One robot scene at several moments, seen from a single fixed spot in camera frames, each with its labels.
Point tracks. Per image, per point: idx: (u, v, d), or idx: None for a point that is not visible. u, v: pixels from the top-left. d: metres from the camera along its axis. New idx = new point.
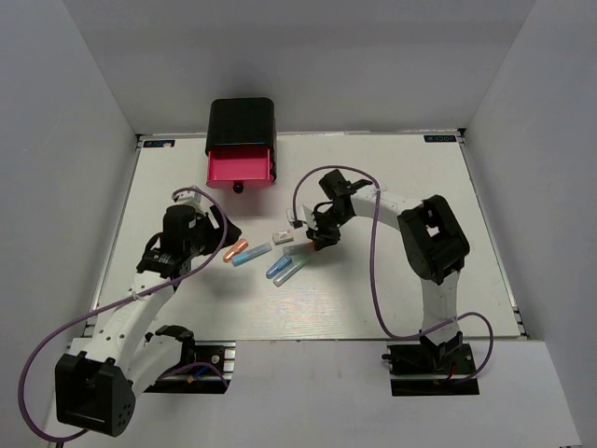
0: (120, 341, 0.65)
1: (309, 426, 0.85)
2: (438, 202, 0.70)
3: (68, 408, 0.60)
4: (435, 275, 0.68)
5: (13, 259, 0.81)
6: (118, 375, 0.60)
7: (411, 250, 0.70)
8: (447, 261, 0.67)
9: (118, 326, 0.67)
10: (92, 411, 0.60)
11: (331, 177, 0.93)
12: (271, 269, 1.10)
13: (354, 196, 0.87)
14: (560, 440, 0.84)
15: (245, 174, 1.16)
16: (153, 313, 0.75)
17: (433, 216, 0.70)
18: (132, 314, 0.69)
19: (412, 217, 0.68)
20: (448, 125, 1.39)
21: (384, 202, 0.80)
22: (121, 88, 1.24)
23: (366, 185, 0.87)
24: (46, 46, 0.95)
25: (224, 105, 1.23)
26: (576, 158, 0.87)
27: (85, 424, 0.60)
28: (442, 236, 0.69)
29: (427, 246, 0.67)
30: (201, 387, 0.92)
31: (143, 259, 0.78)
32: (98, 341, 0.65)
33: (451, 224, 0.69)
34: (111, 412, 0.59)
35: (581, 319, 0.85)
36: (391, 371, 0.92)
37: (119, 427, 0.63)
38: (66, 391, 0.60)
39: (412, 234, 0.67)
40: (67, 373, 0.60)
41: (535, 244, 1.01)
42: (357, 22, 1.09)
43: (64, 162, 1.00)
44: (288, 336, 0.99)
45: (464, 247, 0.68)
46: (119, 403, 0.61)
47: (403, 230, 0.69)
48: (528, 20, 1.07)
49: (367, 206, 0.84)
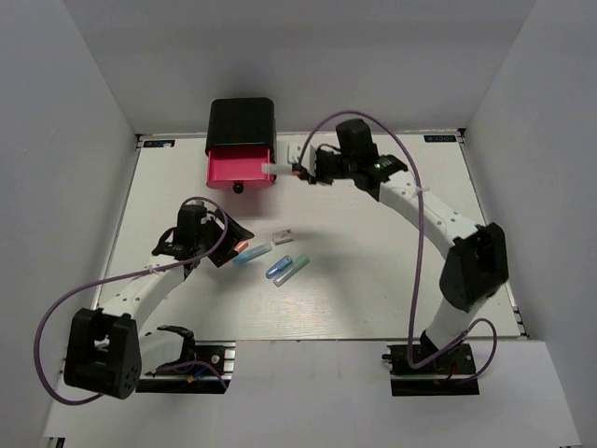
0: (135, 302, 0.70)
1: (308, 426, 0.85)
2: (495, 235, 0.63)
3: (77, 363, 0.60)
4: (467, 304, 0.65)
5: (13, 258, 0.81)
6: (133, 328, 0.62)
7: (451, 276, 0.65)
8: (484, 291, 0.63)
9: (134, 290, 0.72)
10: (104, 367, 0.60)
11: (355, 134, 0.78)
12: (271, 269, 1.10)
13: (385, 187, 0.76)
14: (560, 441, 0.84)
15: (246, 174, 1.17)
16: (165, 288, 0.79)
17: (481, 241, 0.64)
18: (148, 284, 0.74)
19: (466, 250, 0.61)
20: (448, 125, 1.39)
21: (428, 213, 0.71)
22: (121, 87, 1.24)
23: (401, 174, 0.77)
24: (46, 45, 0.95)
25: (224, 105, 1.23)
26: (576, 158, 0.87)
27: (93, 382, 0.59)
28: (485, 264, 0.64)
29: (470, 281, 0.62)
30: (200, 387, 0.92)
31: (158, 245, 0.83)
32: (116, 300, 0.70)
33: (500, 258, 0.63)
34: (121, 368, 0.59)
35: (580, 319, 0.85)
36: (391, 371, 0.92)
37: (124, 394, 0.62)
38: (79, 345, 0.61)
39: (460, 267, 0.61)
40: (85, 324, 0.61)
41: (536, 244, 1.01)
42: (357, 22, 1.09)
43: (64, 162, 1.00)
44: (288, 336, 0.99)
45: (504, 279, 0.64)
46: (130, 362, 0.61)
47: (451, 259, 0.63)
48: (528, 20, 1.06)
49: (403, 204, 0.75)
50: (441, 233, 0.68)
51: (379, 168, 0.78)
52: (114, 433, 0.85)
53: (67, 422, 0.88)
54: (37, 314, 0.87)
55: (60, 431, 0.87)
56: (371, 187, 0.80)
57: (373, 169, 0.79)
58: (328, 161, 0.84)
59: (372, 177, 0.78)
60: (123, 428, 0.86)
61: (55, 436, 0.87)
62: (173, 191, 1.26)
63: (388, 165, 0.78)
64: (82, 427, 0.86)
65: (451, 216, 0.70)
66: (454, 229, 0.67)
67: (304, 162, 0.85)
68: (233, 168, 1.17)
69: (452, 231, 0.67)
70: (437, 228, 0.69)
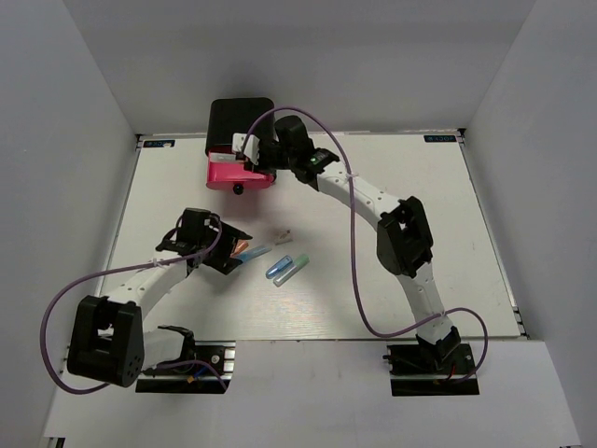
0: (140, 293, 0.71)
1: (309, 426, 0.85)
2: (415, 206, 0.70)
3: (82, 348, 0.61)
4: (407, 270, 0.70)
5: (14, 259, 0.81)
6: (138, 315, 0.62)
7: (383, 246, 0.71)
8: (413, 256, 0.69)
9: (139, 280, 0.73)
10: (107, 354, 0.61)
11: (294, 132, 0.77)
12: (271, 269, 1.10)
13: (322, 176, 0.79)
14: (560, 441, 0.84)
15: (245, 174, 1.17)
16: (169, 282, 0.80)
17: (405, 214, 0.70)
18: (152, 275, 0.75)
19: (392, 221, 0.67)
20: (448, 125, 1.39)
21: (359, 195, 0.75)
22: (121, 87, 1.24)
23: (334, 165, 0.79)
24: (47, 46, 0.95)
25: (224, 105, 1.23)
26: (576, 158, 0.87)
27: (96, 367, 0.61)
28: (411, 233, 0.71)
29: (401, 247, 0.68)
30: (201, 388, 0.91)
31: (161, 243, 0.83)
32: (120, 289, 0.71)
33: (423, 226, 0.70)
34: (125, 354, 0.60)
35: (580, 319, 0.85)
36: (391, 371, 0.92)
37: (128, 380, 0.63)
38: (83, 330, 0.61)
39: (390, 238, 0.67)
40: (90, 310, 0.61)
41: (535, 244, 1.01)
42: (356, 22, 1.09)
43: (64, 162, 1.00)
44: (288, 336, 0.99)
45: (428, 244, 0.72)
46: (133, 350, 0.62)
47: (380, 231, 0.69)
48: (528, 20, 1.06)
49: (339, 191, 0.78)
50: (371, 212, 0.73)
51: (314, 161, 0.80)
52: (114, 432, 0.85)
53: (67, 422, 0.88)
54: (36, 314, 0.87)
55: (60, 432, 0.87)
56: (309, 179, 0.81)
57: (310, 163, 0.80)
58: (269, 152, 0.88)
59: (310, 172, 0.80)
60: (123, 428, 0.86)
61: (55, 436, 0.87)
62: (173, 191, 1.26)
63: (322, 159, 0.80)
64: (82, 427, 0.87)
65: (378, 195, 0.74)
66: (381, 205, 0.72)
67: (246, 152, 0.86)
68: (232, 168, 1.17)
69: (380, 209, 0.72)
70: (367, 207, 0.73)
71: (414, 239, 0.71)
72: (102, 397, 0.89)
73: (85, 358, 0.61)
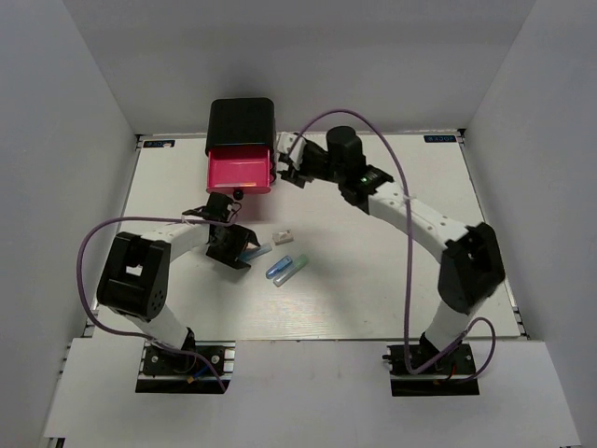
0: (169, 237, 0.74)
1: (309, 426, 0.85)
2: (486, 234, 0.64)
3: (112, 276, 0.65)
4: (469, 307, 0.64)
5: (13, 259, 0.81)
6: (167, 252, 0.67)
7: (447, 279, 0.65)
8: (483, 291, 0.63)
9: (168, 230, 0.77)
10: (135, 283, 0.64)
11: (348, 148, 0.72)
12: (271, 269, 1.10)
13: (373, 197, 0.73)
14: (560, 441, 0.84)
15: (246, 179, 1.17)
16: (189, 242, 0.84)
17: (473, 242, 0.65)
18: (180, 228, 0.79)
19: (459, 250, 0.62)
20: (448, 125, 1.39)
21: (419, 220, 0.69)
22: (121, 88, 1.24)
23: (389, 185, 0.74)
24: (47, 45, 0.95)
25: (224, 105, 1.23)
26: (576, 158, 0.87)
27: (123, 293, 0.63)
28: (479, 264, 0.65)
29: (468, 280, 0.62)
30: (201, 388, 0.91)
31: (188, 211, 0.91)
32: (151, 233, 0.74)
33: (495, 257, 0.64)
34: (153, 283, 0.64)
35: (581, 320, 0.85)
36: (391, 371, 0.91)
37: (150, 314, 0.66)
38: (118, 258, 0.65)
39: (455, 268, 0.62)
40: (124, 243, 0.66)
41: (536, 244, 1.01)
42: (356, 23, 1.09)
43: (64, 162, 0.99)
44: (288, 336, 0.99)
45: (501, 278, 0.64)
46: (158, 284, 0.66)
47: (444, 262, 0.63)
48: (528, 20, 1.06)
49: (393, 215, 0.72)
50: (433, 238, 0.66)
51: (366, 181, 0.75)
52: (114, 432, 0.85)
53: (66, 422, 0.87)
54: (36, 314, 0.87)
55: (60, 431, 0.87)
56: (358, 201, 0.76)
57: (361, 183, 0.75)
58: (315, 160, 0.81)
59: (360, 192, 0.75)
60: (123, 428, 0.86)
61: (55, 436, 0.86)
62: (173, 191, 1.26)
63: (374, 178, 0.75)
64: (82, 427, 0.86)
65: (441, 221, 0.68)
66: (446, 232, 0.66)
67: (293, 156, 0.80)
68: (233, 174, 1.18)
69: (444, 235, 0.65)
70: (428, 232, 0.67)
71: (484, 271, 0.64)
72: (102, 397, 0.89)
73: (114, 286, 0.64)
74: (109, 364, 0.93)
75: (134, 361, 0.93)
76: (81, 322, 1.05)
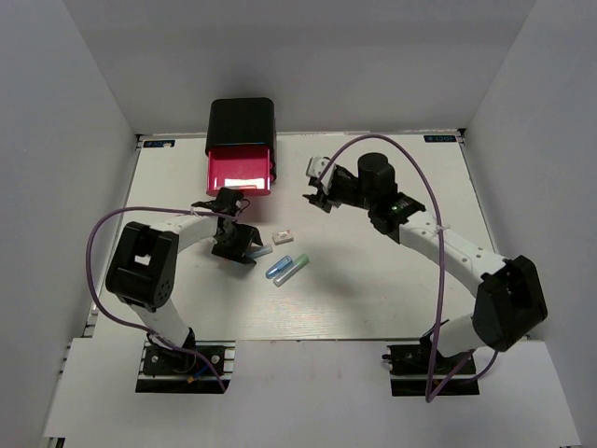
0: (177, 229, 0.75)
1: (309, 426, 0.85)
2: (527, 269, 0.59)
3: (121, 265, 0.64)
4: (506, 345, 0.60)
5: (13, 260, 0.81)
6: (175, 243, 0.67)
7: (483, 316, 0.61)
8: (522, 329, 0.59)
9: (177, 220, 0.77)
10: (143, 272, 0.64)
11: (379, 177, 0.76)
12: (271, 269, 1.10)
13: (403, 226, 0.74)
14: (561, 441, 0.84)
15: (245, 181, 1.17)
16: (197, 234, 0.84)
17: (512, 275, 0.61)
18: (189, 219, 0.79)
19: (498, 286, 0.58)
20: (448, 125, 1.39)
21: (451, 252, 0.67)
22: (122, 88, 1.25)
23: (420, 215, 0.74)
24: (47, 45, 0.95)
25: (224, 104, 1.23)
26: (576, 159, 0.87)
27: (131, 282, 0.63)
28: (520, 300, 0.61)
29: (507, 320, 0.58)
30: (201, 388, 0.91)
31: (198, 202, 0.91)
32: (160, 224, 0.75)
33: (535, 293, 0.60)
34: (160, 272, 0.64)
35: (581, 320, 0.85)
36: (391, 371, 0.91)
37: (156, 303, 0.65)
38: (127, 247, 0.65)
39: (494, 306, 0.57)
40: (132, 231, 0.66)
41: (536, 244, 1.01)
42: (357, 23, 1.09)
43: (64, 162, 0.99)
44: (288, 336, 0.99)
45: (541, 315, 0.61)
46: (166, 274, 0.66)
47: (481, 299, 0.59)
48: (528, 20, 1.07)
49: (423, 244, 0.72)
50: (467, 270, 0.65)
51: (395, 210, 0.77)
52: (115, 431, 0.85)
53: (66, 423, 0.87)
54: (36, 314, 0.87)
55: (60, 431, 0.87)
56: (389, 230, 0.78)
57: (392, 212, 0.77)
58: (346, 186, 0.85)
59: (391, 221, 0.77)
60: (123, 428, 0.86)
61: (55, 436, 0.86)
62: (173, 191, 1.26)
63: (405, 207, 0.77)
64: (82, 427, 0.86)
65: (477, 253, 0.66)
66: (480, 264, 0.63)
67: (324, 181, 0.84)
68: (233, 174, 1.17)
69: (480, 269, 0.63)
70: (463, 265, 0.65)
71: (522, 307, 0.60)
72: (102, 397, 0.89)
73: (122, 273, 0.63)
74: (109, 364, 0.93)
75: (135, 361, 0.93)
76: (81, 323, 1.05)
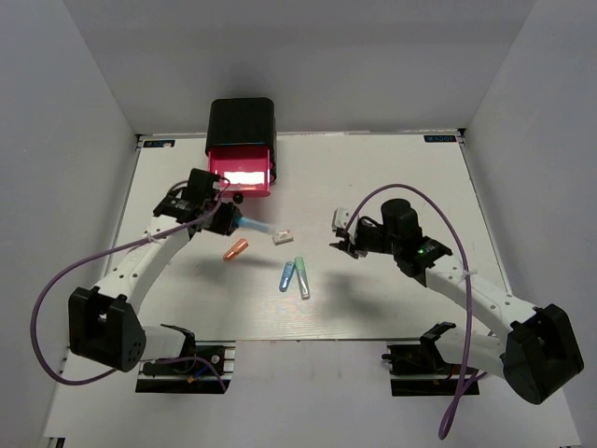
0: (132, 280, 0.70)
1: (308, 426, 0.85)
2: (558, 318, 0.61)
3: (81, 339, 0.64)
4: (540, 399, 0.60)
5: (13, 259, 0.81)
6: (129, 311, 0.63)
7: (514, 364, 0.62)
8: (556, 383, 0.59)
9: (131, 266, 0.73)
10: (105, 347, 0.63)
11: (403, 221, 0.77)
12: (284, 283, 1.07)
13: (431, 270, 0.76)
14: (561, 441, 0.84)
15: (245, 183, 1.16)
16: (166, 256, 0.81)
17: (543, 325, 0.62)
18: (147, 255, 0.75)
19: (528, 336, 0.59)
20: (448, 125, 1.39)
21: (480, 299, 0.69)
22: (121, 87, 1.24)
23: (447, 258, 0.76)
24: (47, 45, 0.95)
25: (225, 105, 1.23)
26: (576, 158, 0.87)
27: (96, 355, 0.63)
28: (552, 351, 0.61)
29: (542, 372, 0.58)
30: (200, 387, 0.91)
31: (162, 205, 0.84)
32: (113, 277, 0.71)
33: (568, 343, 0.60)
34: (120, 347, 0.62)
35: (580, 320, 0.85)
36: (390, 371, 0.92)
37: (127, 366, 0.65)
38: (80, 323, 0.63)
39: (525, 356, 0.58)
40: (82, 306, 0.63)
41: (536, 244, 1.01)
42: (356, 22, 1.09)
43: (64, 162, 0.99)
44: (288, 336, 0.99)
45: (576, 368, 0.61)
46: (131, 338, 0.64)
47: (513, 346, 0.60)
48: (528, 20, 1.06)
49: (451, 288, 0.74)
50: (496, 318, 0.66)
51: (422, 253, 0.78)
52: (116, 431, 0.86)
53: (67, 422, 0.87)
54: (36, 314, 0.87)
55: (61, 430, 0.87)
56: (415, 272, 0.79)
57: (418, 255, 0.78)
58: (370, 233, 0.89)
59: (417, 265, 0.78)
60: (124, 428, 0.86)
61: (55, 436, 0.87)
62: None
63: (431, 251, 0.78)
64: (83, 427, 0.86)
65: (505, 300, 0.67)
66: (511, 313, 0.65)
67: (350, 230, 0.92)
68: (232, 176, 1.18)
69: (510, 316, 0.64)
70: (492, 313, 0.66)
71: (556, 357, 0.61)
72: (103, 397, 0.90)
73: (86, 347, 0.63)
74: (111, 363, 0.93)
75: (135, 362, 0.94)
76: None
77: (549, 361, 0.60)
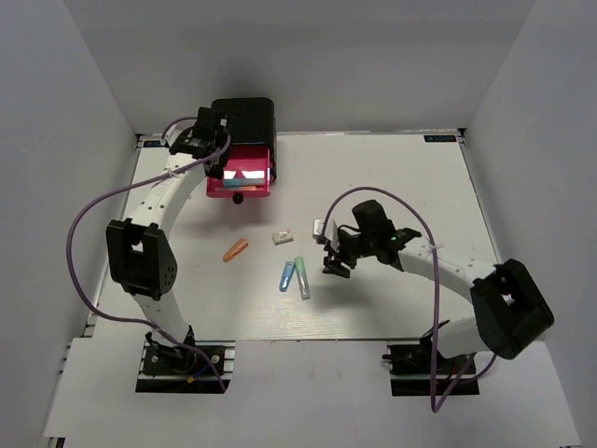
0: (159, 211, 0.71)
1: (308, 426, 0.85)
2: (517, 271, 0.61)
3: (121, 268, 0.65)
4: (513, 354, 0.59)
5: (13, 259, 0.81)
6: (162, 236, 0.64)
7: (485, 325, 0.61)
8: (529, 337, 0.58)
9: (158, 198, 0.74)
10: (144, 272, 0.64)
11: (370, 216, 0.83)
12: (283, 283, 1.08)
13: (402, 251, 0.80)
14: (561, 440, 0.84)
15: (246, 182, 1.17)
16: (187, 189, 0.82)
17: (506, 282, 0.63)
18: (171, 188, 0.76)
19: (490, 288, 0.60)
20: (448, 125, 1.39)
21: (446, 264, 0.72)
22: (121, 87, 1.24)
23: (416, 239, 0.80)
24: (47, 46, 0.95)
25: (223, 105, 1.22)
26: (576, 158, 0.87)
27: (136, 280, 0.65)
28: (520, 306, 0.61)
29: (507, 324, 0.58)
30: (201, 388, 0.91)
31: (176, 144, 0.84)
32: (141, 209, 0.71)
33: (534, 294, 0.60)
34: (159, 271, 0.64)
35: (581, 319, 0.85)
36: (391, 371, 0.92)
37: (164, 289, 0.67)
38: (119, 252, 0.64)
39: (490, 310, 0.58)
40: (118, 234, 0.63)
41: (536, 244, 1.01)
42: (356, 23, 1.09)
43: (64, 162, 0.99)
44: (288, 336, 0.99)
45: (548, 322, 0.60)
46: (166, 261, 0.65)
47: (477, 303, 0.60)
48: (528, 20, 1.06)
49: (423, 264, 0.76)
50: (462, 279, 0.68)
51: (395, 240, 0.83)
52: (115, 431, 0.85)
53: (67, 423, 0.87)
54: (36, 314, 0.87)
55: (60, 431, 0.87)
56: (391, 258, 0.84)
57: (391, 242, 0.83)
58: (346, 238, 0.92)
59: (391, 251, 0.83)
60: (124, 428, 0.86)
61: (55, 436, 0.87)
62: None
63: (402, 236, 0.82)
64: (82, 427, 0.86)
65: (467, 262, 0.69)
66: (474, 272, 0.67)
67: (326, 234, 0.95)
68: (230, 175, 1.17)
69: (473, 274, 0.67)
70: (456, 274, 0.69)
71: (524, 312, 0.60)
72: (103, 398, 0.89)
73: (127, 275, 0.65)
74: (112, 363, 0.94)
75: (135, 361, 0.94)
76: (81, 322, 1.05)
77: (519, 316, 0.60)
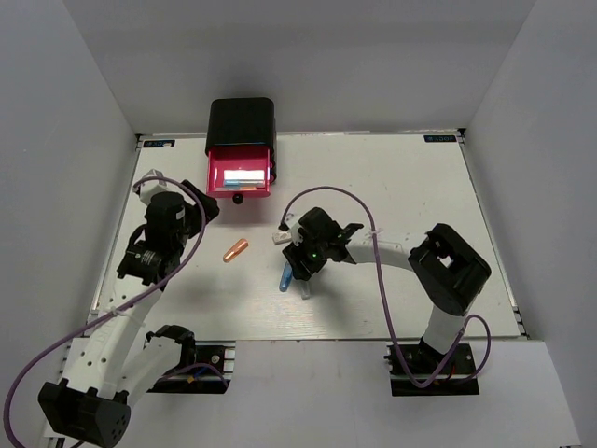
0: (101, 368, 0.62)
1: (308, 425, 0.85)
2: (446, 233, 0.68)
3: (62, 426, 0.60)
4: (464, 308, 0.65)
5: (13, 258, 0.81)
6: (101, 405, 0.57)
7: (433, 288, 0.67)
8: (473, 290, 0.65)
9: (99, 348, 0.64)
10: (85, 432, 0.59)
11: (314, 220, 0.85)
12: (282, 284, 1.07)
13: (350, 244, 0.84)
14: (560, 441, 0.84)
15: (246, 181, 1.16)
16: (139, 322, 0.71)
17: (441, 245, 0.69)
18: (114, 332, 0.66)
19: (425, 253, 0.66)
20: (448, 125, 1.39)
21: (385, 244, 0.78)
22: (121, 87, 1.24)
23: (359, 230, 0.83)
24: (47, 45, 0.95)
25: (224, 106, 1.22)
26: (576, 158, 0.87)
27: (79, 436, 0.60)
28: (457, 264, 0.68)
29: (449, 280, 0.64)
30: (201, 388, 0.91)
31: (124, 259, 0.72)
32: (78, 364, 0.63)
33: (464, 249, 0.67)
34: (101, 436, 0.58)
35: (581, 319, 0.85)
36: (391, 371, 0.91)
37: (112, 441, 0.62)
38: (57, 415, 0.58)
39: (431, 271, 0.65)
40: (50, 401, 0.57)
41: (536, 244, 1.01)
42: (356, 23, 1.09)
43: (64, 161, 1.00)
44: (288, 336, 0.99)
45: (484, 272, 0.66)
46: (110, 423, 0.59)
47: (419, 271, 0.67)
48: (528, 20, 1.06)
49: (367, 251, 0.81)
50: (402, 253, 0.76)
51: (340, 236, 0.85)
52: None
53: None
54: (36, 314, 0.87)
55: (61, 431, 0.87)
56: (342, 255, 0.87)
57: (339, 239, 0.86)
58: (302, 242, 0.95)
59: (341, 248, 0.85)
60: None
61: (55, 436, 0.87)
62: None
63: (347, 230, 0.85)
64: None
65: (404, 237, 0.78)
66: (410, 244, 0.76)
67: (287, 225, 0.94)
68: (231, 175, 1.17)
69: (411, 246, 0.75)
70: (397, 250, 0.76)
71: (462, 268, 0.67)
72: None
73: (69, 431, 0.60)
74: None
75: None
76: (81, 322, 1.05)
77: (459, 273, 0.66)
